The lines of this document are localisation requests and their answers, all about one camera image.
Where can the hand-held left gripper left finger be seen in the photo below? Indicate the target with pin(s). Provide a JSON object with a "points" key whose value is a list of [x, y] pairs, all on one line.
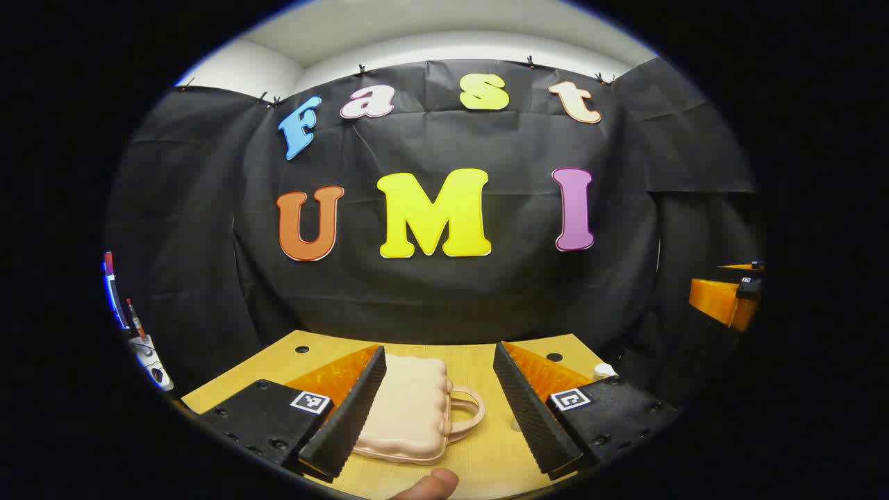
{"points": [[354, 417]]}

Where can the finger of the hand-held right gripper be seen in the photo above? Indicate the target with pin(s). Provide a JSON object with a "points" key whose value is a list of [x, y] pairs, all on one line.
{"points": [[712, 295]]}

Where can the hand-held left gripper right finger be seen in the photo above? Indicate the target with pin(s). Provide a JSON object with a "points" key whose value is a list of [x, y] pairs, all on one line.
{"points": [[531, 417]]}

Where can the white pump bottle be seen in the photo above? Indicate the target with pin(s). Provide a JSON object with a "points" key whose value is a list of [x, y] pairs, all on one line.
{"points": [[605, 371]]}

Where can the white and blue equipment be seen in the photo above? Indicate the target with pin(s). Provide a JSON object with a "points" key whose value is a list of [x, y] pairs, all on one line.
{"points": [[142, 347]]}

